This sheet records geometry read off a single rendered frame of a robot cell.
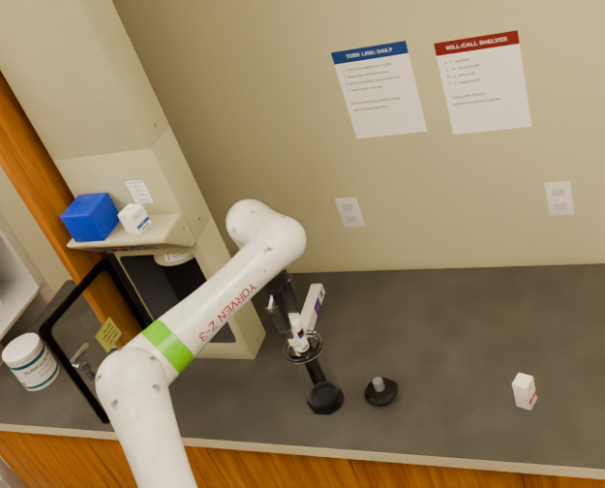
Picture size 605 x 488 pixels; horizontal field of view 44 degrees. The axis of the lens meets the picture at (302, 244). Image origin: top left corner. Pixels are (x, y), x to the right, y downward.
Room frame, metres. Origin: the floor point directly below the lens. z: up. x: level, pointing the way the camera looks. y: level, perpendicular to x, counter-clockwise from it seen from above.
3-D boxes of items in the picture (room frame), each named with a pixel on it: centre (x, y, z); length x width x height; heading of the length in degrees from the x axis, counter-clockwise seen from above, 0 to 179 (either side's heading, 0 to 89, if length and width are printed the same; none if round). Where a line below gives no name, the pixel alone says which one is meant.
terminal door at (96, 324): (1.78, 0.64, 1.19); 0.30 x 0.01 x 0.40; 142
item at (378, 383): (1.42, -0.05, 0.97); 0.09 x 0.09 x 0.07
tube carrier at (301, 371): (1.48, 0.09, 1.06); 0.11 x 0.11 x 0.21
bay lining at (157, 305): (1.94, 0.34, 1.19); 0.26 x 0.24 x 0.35; 59
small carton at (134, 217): (1.76, 0.39, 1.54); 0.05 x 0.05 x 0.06; 47
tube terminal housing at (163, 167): (1.94, 0.34, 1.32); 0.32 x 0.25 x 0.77; 59
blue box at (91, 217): (1.83, 0.50, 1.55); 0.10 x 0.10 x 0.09; 59
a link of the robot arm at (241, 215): (1.48, 0.09, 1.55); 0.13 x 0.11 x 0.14; 26
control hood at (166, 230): (1.79, 0.43, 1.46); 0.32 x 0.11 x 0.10; 59
